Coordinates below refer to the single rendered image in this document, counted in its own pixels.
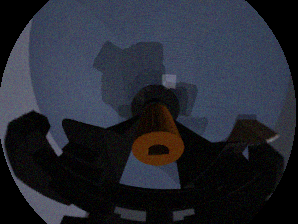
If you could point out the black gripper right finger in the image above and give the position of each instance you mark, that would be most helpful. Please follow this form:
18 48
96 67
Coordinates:
199 155

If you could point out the orange knob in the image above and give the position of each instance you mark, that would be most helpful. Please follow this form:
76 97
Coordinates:
157 141

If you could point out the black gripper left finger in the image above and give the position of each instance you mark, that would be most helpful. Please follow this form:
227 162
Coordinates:
115 143

